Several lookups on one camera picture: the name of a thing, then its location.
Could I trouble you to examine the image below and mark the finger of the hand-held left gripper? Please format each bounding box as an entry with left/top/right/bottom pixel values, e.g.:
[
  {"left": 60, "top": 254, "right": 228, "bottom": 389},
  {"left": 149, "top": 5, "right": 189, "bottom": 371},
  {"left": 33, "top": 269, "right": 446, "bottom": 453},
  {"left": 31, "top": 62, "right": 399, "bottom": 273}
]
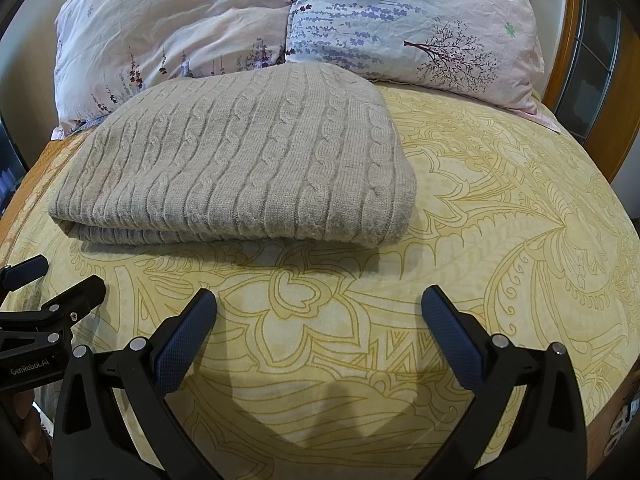
[
  {"left": 0, "top": 255, "right": 50, "bottom": 307},
  {"left": 0, "top": 276, "right": 107, "bottom": 357}
]

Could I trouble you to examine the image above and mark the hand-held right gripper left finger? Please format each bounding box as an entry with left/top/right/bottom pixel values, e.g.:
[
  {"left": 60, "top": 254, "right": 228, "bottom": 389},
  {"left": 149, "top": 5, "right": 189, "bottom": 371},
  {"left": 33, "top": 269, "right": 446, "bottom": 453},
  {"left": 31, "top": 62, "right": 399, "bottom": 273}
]
[{"left": 52, "top": 287, "right": 226, "bottom": 480}]

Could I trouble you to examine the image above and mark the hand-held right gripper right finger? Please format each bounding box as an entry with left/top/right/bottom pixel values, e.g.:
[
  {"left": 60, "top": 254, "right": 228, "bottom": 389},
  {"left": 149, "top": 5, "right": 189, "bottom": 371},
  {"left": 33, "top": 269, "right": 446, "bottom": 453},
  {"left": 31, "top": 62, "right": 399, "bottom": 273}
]
[{"left": 420, "top": 284, "right": 588, "bottom": 480}]

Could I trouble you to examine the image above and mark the beige cable knit sweater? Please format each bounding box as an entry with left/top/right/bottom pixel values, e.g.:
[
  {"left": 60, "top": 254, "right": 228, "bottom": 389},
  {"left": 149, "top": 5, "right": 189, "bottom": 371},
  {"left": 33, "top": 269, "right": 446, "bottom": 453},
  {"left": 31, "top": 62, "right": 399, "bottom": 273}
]
[{"left": 47, "top": 64, "right": 418, "bottom": 250}]

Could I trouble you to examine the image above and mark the person's left hand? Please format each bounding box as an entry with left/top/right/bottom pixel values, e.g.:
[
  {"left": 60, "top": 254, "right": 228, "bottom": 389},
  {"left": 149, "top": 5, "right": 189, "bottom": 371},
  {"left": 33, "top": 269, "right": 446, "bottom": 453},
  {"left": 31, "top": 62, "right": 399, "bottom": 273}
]
[{"left": 11, "top": 389, "right": 52, "bottom": 467}]

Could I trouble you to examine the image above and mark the yellow patterned bed sheet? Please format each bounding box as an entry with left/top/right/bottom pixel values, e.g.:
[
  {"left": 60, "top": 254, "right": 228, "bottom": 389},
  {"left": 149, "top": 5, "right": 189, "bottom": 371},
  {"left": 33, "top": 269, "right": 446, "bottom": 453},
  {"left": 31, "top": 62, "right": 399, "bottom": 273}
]
[{"left": 0, "top": 82, "right": 640, "bottom": 480}]

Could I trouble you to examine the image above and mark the pink floral pillow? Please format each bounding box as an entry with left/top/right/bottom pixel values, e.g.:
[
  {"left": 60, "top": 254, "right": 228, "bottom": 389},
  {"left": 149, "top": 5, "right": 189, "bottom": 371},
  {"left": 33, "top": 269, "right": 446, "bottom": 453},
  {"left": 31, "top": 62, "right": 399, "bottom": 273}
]
[{"left": 50, "top": 0, "right": 301, "bottom": 141}]

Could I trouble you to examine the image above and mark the wooden headboard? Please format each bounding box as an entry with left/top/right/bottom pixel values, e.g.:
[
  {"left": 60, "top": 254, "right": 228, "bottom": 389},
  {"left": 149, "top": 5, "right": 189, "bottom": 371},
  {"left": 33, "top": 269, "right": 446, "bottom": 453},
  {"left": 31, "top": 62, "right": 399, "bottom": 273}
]
[{"left": 542, "top": 0, "right": 640, "bottom": 186}]

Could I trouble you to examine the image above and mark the dark glass panel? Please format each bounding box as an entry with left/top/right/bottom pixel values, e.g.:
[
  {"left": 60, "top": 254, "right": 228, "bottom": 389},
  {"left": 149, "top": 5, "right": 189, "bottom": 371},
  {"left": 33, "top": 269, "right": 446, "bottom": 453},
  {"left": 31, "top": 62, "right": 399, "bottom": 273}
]
[{"left": 555, "top": 0, "right": 622, "bottom": 142}]

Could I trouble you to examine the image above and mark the blue tree print pillow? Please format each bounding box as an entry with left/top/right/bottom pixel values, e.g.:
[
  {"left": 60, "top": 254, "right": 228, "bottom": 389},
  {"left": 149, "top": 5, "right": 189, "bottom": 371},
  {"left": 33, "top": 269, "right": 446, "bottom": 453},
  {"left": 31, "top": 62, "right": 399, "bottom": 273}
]
[{"left": 284, "top": 0, "right": 563, "bottom": 133}]

